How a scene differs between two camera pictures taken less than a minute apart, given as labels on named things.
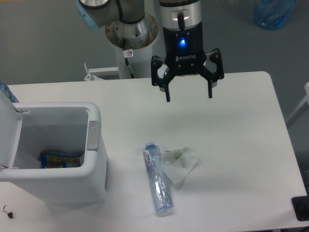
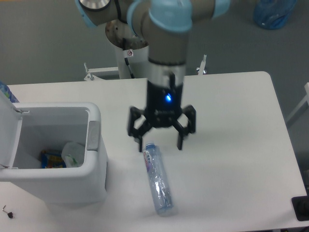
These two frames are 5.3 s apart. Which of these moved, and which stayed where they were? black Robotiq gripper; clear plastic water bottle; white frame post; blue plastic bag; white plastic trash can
Moved: black Robotiq gripper
Stayed: white frame post; white plastic trash can; blue plastic bag; clear plastic water bottle
